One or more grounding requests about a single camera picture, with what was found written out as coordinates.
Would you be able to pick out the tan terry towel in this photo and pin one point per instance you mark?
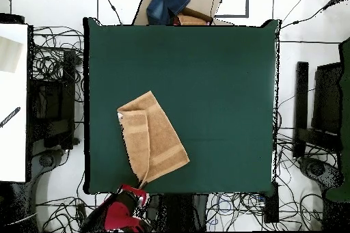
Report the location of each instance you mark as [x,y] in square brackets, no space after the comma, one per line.
[164,140]

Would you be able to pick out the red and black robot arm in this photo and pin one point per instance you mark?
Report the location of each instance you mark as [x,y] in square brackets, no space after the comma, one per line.
[117,214]

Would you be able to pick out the black stand base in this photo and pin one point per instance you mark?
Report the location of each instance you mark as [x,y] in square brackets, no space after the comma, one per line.
[46,160]
[317,168]

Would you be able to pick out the dark green table cloth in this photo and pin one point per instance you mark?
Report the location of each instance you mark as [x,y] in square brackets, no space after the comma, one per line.
[218,93]

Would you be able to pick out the white table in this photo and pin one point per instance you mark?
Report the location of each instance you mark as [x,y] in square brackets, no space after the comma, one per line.
[13,148]

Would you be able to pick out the blue jeans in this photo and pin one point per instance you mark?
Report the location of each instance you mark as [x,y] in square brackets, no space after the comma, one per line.
[164,3]

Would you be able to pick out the green fabric sheet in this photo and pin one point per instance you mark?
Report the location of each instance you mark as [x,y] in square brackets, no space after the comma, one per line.
[346,107]

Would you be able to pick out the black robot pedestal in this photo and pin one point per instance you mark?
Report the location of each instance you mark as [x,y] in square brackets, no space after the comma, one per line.
[186,211]

